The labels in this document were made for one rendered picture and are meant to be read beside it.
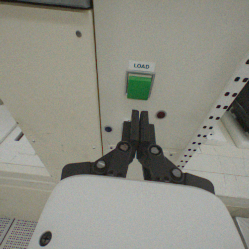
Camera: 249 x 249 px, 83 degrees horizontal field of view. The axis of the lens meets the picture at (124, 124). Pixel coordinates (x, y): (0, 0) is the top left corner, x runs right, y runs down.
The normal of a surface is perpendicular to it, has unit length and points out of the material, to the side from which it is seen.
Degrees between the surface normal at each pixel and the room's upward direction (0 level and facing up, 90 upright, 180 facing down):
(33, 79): 90
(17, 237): 0
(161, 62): 90
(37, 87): 90
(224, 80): 90
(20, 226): 0
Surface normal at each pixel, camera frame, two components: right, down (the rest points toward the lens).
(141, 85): -0.08, 0.69
